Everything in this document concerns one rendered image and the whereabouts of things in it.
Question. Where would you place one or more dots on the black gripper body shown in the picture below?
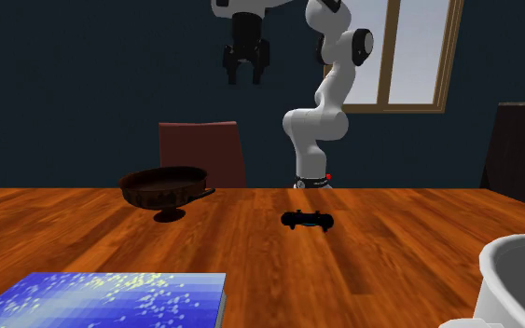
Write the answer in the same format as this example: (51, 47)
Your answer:
(246, 32)

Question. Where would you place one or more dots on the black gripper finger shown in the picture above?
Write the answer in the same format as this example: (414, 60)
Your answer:
(260, 57)
(231, 61)

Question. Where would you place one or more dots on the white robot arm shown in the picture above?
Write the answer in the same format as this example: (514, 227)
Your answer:
(309, 136)

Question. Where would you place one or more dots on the wooden framed window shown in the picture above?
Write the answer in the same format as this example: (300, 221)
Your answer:
(414, 54)

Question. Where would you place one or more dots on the black game controller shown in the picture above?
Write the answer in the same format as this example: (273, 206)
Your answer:
(306, 220)

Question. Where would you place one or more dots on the blue speckled book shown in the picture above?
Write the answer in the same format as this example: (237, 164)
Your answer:
(103, 302)

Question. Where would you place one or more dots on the dark brown cabinet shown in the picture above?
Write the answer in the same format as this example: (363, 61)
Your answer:
(523, 154)

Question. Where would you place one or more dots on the white round pot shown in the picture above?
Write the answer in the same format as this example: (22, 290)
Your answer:
(516, 281)

